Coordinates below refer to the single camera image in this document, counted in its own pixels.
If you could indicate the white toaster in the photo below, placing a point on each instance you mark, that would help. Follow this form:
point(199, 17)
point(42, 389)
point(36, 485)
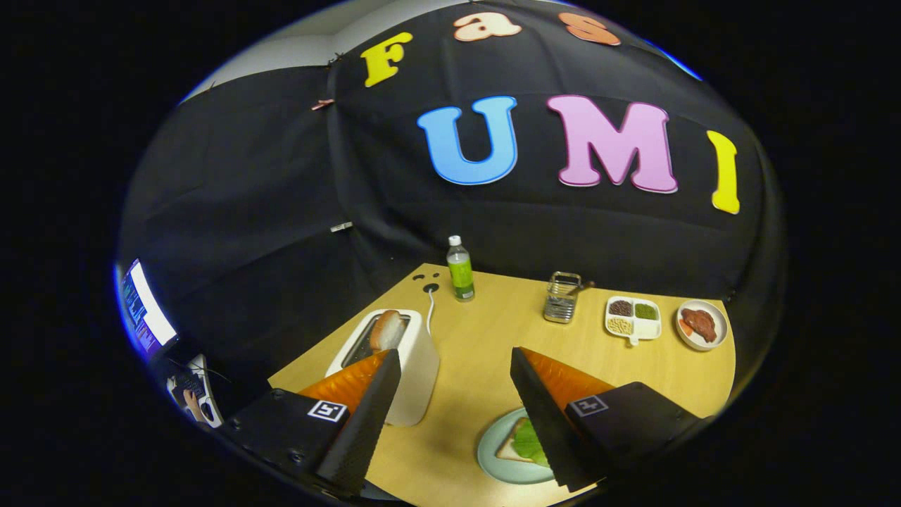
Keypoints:
point(419, 373)

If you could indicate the pink cloth clip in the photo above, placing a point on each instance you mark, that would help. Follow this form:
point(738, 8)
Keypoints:
point(323, 104)

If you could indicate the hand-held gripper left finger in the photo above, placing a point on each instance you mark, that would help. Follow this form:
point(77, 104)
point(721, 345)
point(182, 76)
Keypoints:
point(366, 429)

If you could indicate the bread slice in toaster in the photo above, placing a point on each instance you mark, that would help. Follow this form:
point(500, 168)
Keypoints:
point(387, 331)

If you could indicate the computer monitor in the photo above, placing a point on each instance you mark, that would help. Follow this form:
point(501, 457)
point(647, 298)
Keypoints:
point(148, 310)

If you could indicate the pale green plate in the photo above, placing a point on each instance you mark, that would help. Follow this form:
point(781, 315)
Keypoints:
point(503, 468)

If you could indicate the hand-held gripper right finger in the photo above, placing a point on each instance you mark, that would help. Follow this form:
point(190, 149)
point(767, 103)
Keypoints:
point(545, 422)

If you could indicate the white plate with meat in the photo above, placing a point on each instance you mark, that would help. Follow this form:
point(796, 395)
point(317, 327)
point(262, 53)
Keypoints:
point(693, 343)

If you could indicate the white divided dish of beans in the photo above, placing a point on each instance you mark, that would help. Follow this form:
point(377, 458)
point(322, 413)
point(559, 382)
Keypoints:
point(647, 329)

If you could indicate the triangular bread slice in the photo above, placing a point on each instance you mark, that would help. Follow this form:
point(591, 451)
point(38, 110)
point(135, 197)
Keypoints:
point(507, 449)

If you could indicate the computer keyboard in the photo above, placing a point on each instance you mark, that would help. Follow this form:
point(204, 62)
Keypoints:
point(184, 380)

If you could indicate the green drink bottle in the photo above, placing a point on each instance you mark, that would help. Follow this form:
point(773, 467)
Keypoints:
point(462, 278)

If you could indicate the black backdrop cloth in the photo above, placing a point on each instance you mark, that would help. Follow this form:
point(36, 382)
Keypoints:
point(281, 176)

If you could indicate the red cooked meat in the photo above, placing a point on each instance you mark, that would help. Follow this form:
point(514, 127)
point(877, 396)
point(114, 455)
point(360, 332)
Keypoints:
point(699, 324)

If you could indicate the green lettuce leaf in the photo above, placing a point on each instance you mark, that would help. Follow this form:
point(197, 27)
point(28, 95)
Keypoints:
point(526, 440)

